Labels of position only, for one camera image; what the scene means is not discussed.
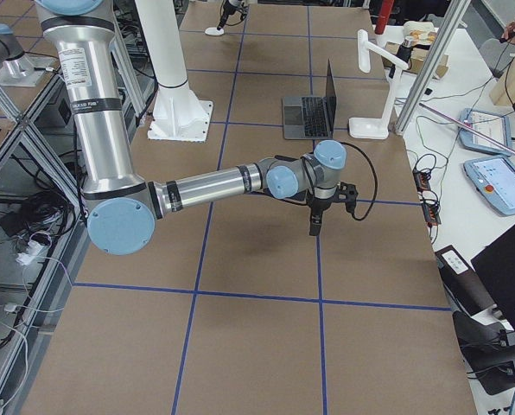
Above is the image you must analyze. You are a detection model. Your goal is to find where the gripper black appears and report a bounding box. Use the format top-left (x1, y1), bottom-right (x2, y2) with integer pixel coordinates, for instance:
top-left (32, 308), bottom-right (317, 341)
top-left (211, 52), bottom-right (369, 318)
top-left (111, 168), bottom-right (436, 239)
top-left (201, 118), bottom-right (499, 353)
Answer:
top-left (307, 194), bottom-right (332, 236)
top-left (216, 0), bottom-right (245, 30)

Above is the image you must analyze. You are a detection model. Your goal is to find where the white computer mouse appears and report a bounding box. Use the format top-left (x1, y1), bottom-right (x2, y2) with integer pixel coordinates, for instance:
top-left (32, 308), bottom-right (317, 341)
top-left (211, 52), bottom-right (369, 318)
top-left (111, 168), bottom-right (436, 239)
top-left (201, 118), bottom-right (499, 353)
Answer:
top-left (205, 27), bottom-right (224, 36)

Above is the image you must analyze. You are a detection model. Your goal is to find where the grey laptop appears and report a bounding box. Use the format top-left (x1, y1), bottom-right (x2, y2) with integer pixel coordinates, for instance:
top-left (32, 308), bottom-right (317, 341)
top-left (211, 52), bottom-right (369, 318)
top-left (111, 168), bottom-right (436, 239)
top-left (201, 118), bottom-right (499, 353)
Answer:
top-left (282, 61), bottom-right (337, 140)

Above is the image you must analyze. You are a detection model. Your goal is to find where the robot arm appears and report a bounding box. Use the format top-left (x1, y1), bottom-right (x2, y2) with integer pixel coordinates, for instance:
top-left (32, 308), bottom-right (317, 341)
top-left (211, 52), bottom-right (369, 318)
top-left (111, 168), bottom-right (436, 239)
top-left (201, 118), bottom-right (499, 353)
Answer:
top-left (36, 1), bottom-right (347, 255)
top-left (0, 1), bottom-right (248, 78)

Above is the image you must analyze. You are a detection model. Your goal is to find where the white desk lamp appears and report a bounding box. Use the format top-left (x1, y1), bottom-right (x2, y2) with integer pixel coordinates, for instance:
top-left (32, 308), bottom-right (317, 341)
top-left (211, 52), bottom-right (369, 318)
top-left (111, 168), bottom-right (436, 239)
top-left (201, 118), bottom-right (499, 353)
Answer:
top-left (348, 29), bottom-right (409, 140)

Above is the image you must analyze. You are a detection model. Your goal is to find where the red object at edge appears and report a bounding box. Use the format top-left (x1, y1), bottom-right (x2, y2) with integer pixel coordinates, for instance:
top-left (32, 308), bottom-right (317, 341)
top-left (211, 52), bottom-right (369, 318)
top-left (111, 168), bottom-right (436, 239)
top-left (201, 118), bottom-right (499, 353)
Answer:
top-left (375, 0), bottom-right (394, 35)

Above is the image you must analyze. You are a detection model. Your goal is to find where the near blue teach pendant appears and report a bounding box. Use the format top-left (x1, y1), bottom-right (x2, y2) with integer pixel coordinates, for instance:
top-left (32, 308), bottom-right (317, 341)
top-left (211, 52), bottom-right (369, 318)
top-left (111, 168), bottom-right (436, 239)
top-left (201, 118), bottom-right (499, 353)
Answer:
top-left (463, 155), bottom-right (515, 216)

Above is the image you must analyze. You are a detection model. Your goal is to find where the blue teach pendant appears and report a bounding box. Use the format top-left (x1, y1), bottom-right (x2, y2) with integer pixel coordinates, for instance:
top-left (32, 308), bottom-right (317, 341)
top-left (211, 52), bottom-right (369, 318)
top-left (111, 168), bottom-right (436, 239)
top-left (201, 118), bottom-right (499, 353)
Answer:
top-left (459, 107), bottom-right (512, 156)
top-left (463, 155), bottom-right (515, 216)

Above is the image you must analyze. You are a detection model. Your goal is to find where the cardboard box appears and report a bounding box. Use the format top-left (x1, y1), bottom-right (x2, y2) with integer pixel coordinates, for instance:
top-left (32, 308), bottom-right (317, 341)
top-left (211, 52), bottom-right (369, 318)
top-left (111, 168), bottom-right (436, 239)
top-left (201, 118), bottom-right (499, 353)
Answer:
top-left (385, 41), bottom-right (449, 81)

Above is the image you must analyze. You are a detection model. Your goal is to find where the black monitor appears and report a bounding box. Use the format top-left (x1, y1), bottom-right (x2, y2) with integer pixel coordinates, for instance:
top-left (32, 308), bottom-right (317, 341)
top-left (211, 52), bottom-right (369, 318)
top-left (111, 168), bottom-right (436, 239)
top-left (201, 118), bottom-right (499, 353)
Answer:
top-left (472, 225), bottom-right (515, 330)

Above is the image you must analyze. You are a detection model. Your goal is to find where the far blue teach pendant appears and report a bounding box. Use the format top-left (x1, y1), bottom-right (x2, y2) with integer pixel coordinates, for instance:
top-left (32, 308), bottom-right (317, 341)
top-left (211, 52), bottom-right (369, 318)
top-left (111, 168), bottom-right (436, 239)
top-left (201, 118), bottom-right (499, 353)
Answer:
top-left (459, 107), bottom-right (512, 156)

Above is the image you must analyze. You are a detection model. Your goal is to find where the white camera pole mount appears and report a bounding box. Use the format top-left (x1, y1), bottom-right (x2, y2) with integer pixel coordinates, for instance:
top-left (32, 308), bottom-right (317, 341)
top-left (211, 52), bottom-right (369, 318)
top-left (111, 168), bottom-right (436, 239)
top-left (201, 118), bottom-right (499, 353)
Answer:
top-left (136, 0), bottom-right (213, 143)

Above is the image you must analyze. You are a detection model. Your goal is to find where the aluminium frame post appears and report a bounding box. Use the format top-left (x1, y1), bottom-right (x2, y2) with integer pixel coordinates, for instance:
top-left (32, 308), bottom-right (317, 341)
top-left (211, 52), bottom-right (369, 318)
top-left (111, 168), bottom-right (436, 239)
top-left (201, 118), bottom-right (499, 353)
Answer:
top-left (394, 0), bottom-right (471, 136)

